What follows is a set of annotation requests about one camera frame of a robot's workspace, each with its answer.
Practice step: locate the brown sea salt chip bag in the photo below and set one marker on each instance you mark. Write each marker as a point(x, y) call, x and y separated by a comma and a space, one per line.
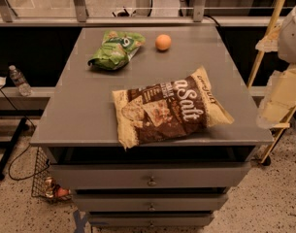
point(167, 110)

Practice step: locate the clear plastic water bottle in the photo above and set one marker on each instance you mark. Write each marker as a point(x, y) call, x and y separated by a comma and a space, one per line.
point(20, 81)

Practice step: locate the grey drawer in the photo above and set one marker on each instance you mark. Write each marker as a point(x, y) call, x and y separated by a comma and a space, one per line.
point(149, 220)
point(135, 176)
point(149, 202)

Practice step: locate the grey drawer cabinet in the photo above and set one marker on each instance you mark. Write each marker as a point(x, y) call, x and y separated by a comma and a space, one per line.
point(79, 127)

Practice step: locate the middle grey drawer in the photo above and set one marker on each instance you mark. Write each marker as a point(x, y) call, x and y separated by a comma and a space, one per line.
point(149, 202)

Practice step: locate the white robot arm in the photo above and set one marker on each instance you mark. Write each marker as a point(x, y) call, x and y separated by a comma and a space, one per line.
point(280, 92)

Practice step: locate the black wire basket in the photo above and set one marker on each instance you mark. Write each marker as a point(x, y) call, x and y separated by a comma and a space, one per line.
point(44, 186)

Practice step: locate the black metal stand leg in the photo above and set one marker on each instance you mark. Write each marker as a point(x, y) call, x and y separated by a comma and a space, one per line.
point(9, 147)

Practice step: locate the top grey drawer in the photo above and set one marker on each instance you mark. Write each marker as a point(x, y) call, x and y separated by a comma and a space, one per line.
point(135, 176)

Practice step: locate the orange fruit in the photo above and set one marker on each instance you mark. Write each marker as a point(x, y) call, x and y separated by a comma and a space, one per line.
point(163, 42)

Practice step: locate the yellow wooden ladder frame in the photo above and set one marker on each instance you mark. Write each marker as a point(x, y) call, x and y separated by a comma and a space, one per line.
point(281, 10)

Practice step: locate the metal window railing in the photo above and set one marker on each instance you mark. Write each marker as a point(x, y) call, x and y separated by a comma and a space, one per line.
point(119, 12)

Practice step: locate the green rice chip bag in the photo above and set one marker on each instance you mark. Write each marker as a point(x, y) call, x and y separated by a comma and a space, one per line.
point(117, 49)

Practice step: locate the bottom grey drawer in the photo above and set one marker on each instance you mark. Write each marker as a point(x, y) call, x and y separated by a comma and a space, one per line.
point(149, 220)

